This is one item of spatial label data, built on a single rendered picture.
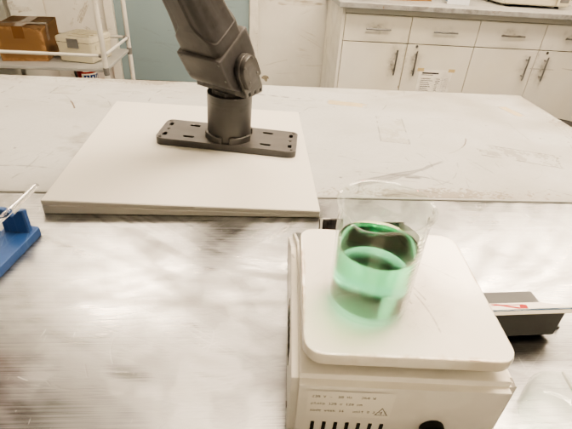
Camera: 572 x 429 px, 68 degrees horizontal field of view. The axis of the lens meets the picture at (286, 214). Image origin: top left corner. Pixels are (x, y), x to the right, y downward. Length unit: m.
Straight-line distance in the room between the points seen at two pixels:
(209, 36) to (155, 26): 2.78
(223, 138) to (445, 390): 0.45
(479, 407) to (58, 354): 0.30
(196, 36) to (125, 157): 0.19
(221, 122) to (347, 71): 2.19
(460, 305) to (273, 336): 0.15
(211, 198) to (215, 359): 0.22
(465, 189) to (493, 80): 2.47
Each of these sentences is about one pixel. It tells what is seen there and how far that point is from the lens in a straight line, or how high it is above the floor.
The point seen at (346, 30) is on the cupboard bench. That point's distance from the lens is 2.70.
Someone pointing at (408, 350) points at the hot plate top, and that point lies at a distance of 0.26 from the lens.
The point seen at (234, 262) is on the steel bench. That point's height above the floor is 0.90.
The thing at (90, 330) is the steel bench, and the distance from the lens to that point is 0.39.
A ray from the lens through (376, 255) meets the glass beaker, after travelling 0.22.
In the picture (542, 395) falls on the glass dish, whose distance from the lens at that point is 0.39.
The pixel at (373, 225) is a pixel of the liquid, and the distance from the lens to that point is 0.27.
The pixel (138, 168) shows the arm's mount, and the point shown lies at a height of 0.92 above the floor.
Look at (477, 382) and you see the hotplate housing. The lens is 0.28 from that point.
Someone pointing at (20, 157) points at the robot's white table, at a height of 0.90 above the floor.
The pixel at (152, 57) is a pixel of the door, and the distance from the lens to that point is 3.35.
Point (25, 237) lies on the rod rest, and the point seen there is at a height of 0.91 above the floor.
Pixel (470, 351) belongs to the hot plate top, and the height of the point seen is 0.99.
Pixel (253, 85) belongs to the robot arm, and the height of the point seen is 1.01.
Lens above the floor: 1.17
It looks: 33 degrees down
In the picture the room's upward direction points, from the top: 4 degrees clockwise
